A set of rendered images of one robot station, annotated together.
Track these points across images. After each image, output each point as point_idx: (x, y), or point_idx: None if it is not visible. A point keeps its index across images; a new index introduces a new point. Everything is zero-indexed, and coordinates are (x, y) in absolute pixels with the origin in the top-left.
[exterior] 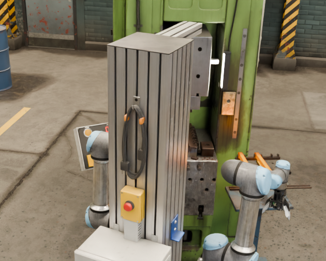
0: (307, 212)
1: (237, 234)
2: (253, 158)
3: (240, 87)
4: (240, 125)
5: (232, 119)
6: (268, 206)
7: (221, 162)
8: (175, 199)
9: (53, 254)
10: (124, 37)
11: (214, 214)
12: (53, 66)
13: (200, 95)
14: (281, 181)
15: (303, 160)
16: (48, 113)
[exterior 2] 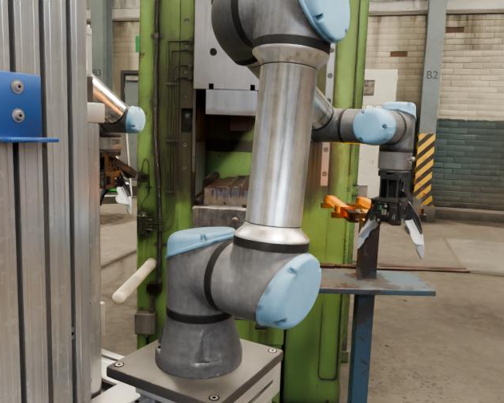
0: (463, 361)
1: (250, 190)
2: (355, 204)
3: (331, 90)
4: (334, 161)
5: (319, 150)
6: (372, 227)
7: (303, 231)
8: (17, 3)
9: None
10: None
11: (294, 331)
12: None
13: (257, 88)
14: (394, 125)
15: (451, 299)
16: (114, 242)
